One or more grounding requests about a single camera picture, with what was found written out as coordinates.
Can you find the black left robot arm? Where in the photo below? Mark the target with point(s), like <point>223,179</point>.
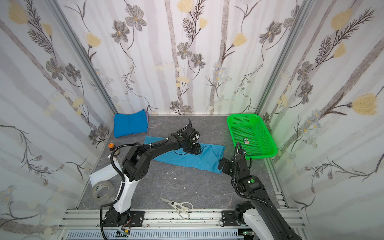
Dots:
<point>136,165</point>

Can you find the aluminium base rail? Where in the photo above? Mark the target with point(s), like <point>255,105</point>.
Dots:
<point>157,225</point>

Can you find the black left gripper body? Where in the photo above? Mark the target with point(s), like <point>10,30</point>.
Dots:
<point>194,148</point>

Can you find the black rail bracket left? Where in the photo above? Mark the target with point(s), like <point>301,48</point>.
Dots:
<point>135,219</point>

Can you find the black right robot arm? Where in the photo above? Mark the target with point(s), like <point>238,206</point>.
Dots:
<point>257,211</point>

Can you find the black rail bracket right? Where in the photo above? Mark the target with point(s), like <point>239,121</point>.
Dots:
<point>229,219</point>

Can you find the brown bottle orange cap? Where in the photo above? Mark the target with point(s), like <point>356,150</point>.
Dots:
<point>112,147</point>

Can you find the clear tape roll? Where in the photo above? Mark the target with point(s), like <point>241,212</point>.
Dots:
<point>102,191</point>

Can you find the small label in basket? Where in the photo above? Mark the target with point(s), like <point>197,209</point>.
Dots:
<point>246,141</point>

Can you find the white handled scissors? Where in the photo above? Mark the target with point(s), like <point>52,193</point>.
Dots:
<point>182,208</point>

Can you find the folded blue t-shirt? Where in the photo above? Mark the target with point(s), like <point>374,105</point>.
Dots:
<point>130,124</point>

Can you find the teal t-shirt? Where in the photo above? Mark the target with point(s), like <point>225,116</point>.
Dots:
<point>207,160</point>

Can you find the black rail bracket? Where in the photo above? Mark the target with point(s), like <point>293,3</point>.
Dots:
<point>135,219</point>
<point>229,219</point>

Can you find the white paper sheet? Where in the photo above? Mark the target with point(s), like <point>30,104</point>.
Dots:
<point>103,174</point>

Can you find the green plastic basket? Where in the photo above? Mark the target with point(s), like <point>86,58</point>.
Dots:
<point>251,126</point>

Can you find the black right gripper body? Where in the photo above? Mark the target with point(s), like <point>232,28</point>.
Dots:
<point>225,165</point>

